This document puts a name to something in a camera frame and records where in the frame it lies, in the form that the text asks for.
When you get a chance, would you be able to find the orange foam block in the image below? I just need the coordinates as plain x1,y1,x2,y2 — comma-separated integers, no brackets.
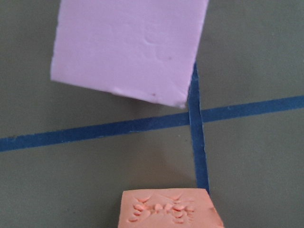
118,188,224,228

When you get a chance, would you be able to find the pink foam block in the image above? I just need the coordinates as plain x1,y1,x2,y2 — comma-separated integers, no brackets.
50,0,209,108

